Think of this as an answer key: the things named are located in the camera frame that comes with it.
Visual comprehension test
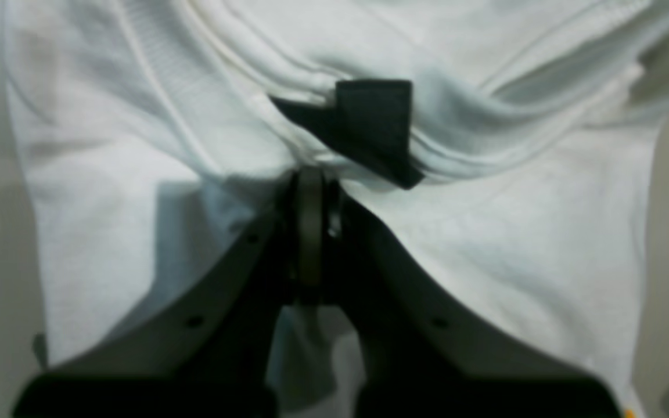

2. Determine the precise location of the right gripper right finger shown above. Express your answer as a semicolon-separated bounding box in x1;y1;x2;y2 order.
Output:
310;168;621;417

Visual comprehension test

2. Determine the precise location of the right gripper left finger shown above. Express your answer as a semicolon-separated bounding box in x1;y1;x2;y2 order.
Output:
12;168;312;417

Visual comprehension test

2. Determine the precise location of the white printed t-shirt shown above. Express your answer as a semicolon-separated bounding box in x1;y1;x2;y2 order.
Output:
3;1;669;417

